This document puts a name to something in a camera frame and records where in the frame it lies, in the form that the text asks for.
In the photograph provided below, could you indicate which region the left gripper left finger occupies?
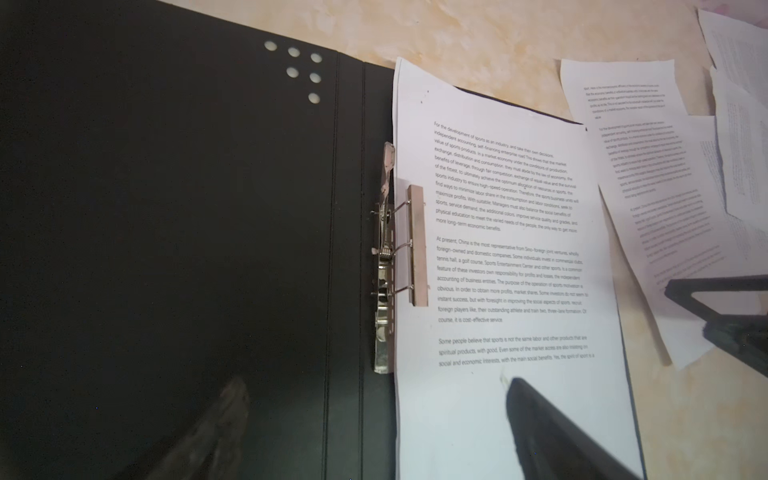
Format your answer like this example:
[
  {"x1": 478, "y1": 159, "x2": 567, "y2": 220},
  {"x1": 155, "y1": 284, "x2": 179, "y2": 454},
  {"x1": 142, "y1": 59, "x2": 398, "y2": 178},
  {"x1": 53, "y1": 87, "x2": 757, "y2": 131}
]
[{"x1": 122, "y1": 376, "x2": 250, "y2": 479}]

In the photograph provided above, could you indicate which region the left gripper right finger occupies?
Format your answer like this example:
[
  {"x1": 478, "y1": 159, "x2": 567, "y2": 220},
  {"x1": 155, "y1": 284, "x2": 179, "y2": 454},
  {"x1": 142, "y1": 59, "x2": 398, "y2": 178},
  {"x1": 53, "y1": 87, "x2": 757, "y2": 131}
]
[{"x1": 506, "y1": 377, "x2": 642, "y2": 479}]

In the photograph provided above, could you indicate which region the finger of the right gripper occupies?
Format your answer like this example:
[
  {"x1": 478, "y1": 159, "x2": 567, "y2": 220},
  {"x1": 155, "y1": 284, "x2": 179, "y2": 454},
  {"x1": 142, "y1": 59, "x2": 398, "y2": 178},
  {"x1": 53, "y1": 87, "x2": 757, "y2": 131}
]
[{"x1": 663, "y1": 274, "x2": 768, "y2": 379}]

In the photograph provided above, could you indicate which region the printed paper sheet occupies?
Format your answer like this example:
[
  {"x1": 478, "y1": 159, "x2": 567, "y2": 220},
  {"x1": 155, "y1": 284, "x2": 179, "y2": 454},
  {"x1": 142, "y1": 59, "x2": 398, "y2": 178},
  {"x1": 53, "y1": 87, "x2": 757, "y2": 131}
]
[
  {"x1": 393, "y1": 59, "x2": 644, "y2": 479},
  {"x1": 560, "y1": 60, "x2": 767, "y2": 369}
]

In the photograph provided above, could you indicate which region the blue black file folder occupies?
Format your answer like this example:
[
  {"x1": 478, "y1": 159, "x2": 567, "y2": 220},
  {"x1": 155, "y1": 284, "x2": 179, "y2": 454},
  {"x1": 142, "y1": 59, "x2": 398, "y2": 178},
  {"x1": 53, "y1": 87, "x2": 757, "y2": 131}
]
[{"x1": 1, "y1": 1, "x2": 396, "y2": 479}]

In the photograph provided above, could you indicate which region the metal folder clip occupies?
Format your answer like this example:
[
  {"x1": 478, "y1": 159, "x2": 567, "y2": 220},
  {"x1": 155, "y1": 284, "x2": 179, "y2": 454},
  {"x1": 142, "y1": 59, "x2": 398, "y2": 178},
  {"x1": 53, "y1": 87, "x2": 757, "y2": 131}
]
[{"x1": 371, "y1": 142, "x2": 429, "y2": 375}]

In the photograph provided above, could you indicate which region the printed paper sheet far corner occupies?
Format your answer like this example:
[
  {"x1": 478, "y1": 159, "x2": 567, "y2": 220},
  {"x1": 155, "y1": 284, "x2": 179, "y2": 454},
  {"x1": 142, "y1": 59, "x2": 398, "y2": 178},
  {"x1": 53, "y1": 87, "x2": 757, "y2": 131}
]
[{"x1": 698, "y1": 10, "x2": 768, "y2": 106}]

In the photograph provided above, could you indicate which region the printed paper sheet right wall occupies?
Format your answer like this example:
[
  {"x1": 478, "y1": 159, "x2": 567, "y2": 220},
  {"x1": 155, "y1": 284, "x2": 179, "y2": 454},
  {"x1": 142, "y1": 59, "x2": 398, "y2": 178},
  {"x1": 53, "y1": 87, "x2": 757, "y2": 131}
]
[{"x1": 710, "y1": 67, "x2": 767, "y2": 231}]

